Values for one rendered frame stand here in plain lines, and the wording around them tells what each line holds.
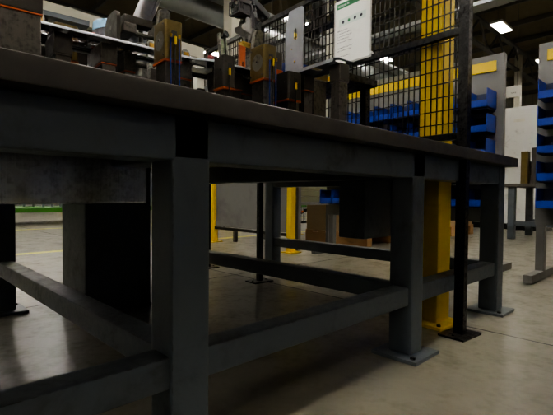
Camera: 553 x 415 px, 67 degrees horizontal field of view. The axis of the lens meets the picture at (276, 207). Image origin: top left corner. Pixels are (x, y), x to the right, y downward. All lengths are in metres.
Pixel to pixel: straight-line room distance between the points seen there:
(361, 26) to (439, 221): 0.95
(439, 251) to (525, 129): 6.24
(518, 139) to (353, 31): 6.05
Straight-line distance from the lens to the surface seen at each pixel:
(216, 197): 4.75
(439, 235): 1.81
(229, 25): 10.22
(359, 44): 2.10
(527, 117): 7.97
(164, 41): 1.40
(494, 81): 3.35
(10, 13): 1.29
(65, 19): 1.83
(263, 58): 1.55
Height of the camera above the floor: 0.52
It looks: 2 degrees down
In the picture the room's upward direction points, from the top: straight up
